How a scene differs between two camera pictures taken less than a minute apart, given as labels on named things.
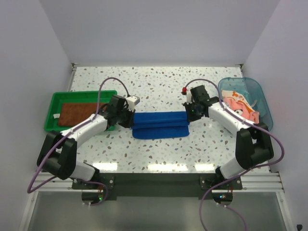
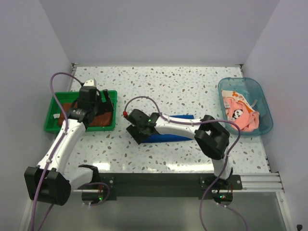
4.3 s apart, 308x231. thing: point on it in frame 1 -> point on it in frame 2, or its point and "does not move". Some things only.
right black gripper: [191, 117] -> [133, 129]
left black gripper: [129, 123] -> [105, 106]
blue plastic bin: [252, 90] does not move
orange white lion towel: [237, 96] does not move
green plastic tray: [67, 109] does not move
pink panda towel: [241, 110] does not move
